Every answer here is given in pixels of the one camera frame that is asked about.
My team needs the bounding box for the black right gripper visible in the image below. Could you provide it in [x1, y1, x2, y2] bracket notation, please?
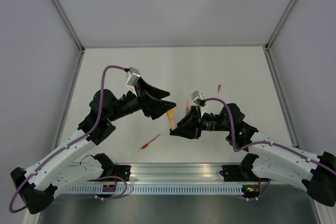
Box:
[170, 105, 232, 140]

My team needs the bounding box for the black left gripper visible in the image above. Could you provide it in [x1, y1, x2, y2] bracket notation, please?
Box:
[107, 78, 176, 122]

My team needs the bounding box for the pencil shaped pink pen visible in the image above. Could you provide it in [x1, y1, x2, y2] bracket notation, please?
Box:
[169, 118, 177, 130]

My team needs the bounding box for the small orange cap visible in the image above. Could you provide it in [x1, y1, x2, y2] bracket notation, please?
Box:
[167, 109, 175, 119]

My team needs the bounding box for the orange highlighter pen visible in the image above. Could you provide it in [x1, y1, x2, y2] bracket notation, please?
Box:
[186, 101, 190, 113]

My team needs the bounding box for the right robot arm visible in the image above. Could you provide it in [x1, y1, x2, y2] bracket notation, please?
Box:
[170, 103, 335, 207]

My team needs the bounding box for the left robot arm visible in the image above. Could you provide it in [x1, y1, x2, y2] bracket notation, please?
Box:
[10, 78, 176, 215]

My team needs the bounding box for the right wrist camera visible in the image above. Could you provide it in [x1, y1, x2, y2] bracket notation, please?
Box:
[191, 90, 207, 113]

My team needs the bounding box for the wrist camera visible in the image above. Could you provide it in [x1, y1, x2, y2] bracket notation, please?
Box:
[125, 67, 141, 94]
[191, 90, 207, 113]

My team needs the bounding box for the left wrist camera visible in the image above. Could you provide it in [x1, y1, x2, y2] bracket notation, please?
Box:
[125, 67, 141, 94]

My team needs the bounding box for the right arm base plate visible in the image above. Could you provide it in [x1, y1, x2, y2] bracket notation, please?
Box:
[219, 165, 269, 182]

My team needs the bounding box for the white slotted cable duct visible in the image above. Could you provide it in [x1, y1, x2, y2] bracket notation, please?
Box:
[65, 183, 243, 196]

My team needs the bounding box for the aluminium front rail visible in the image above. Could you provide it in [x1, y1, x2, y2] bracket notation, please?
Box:
[86, 163, 302, 184]

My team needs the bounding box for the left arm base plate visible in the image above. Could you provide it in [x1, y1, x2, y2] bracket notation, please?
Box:
[104, 165, 131, 182]

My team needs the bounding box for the left side table rail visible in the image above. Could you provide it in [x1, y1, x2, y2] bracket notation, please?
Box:
[51, 49, 85, 151]

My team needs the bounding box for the table rail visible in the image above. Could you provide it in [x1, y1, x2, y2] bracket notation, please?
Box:
[51, 49, 85, 151]
[263, 46, 301, 150]

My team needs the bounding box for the right side table rail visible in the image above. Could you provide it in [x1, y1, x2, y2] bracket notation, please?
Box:
[263, 46, 301, 150]

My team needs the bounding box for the left frame post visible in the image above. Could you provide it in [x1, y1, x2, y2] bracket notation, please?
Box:
[50, 0, 85, 53]

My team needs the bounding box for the frame post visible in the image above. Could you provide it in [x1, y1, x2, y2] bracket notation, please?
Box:
[265, 0, 298, 51]
[50, 0, 85, 53]

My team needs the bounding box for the right frame post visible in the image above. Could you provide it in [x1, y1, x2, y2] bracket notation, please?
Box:
[265, 0, 298, 51]

